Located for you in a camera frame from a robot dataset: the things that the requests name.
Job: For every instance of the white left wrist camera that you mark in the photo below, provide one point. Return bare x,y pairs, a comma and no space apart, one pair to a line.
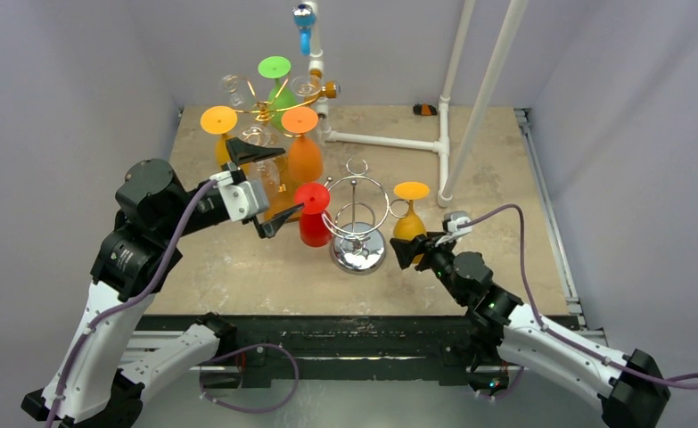
244,198

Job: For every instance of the yellow faucet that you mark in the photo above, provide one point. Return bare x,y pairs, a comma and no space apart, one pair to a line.
328,89

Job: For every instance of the chrome spiral glass rack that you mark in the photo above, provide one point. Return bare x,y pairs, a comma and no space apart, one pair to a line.
358,246

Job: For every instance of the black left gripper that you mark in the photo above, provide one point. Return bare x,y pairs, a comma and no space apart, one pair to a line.
243,152

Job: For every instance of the orange plastic goblet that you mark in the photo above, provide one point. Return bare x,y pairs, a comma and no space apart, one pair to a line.
304,158

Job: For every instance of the red plastic goblet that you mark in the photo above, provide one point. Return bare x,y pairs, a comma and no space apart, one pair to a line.
314,199

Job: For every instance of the yellow-orange plastic goblet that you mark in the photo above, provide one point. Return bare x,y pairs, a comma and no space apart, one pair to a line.
220,121

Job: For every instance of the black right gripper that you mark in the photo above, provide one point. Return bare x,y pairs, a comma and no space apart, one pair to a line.
425,249

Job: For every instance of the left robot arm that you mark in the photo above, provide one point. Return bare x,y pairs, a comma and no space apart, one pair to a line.
93,386

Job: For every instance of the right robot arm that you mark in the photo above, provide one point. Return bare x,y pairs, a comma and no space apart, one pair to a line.
622,387

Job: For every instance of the small clear glass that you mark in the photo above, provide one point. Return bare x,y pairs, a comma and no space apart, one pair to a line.
238,92

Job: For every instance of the green plastic goblet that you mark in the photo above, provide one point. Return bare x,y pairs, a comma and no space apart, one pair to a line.
278,68

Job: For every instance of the blue faucet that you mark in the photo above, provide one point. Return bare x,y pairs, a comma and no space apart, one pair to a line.
304,17

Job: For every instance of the clear wine glass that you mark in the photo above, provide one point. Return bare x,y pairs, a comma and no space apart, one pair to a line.
307,87
266,171

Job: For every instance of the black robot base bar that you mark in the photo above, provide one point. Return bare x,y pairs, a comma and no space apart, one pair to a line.
440,349

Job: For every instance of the yellow plastic goblet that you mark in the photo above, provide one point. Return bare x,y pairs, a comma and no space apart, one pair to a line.
409,225

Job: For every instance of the white PVC pipe frame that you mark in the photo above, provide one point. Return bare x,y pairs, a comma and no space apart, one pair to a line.
442,146

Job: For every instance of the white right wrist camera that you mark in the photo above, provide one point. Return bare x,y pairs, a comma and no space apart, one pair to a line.
456,224

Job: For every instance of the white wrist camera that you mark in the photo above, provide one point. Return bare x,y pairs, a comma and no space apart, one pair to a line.
456,224
244,198

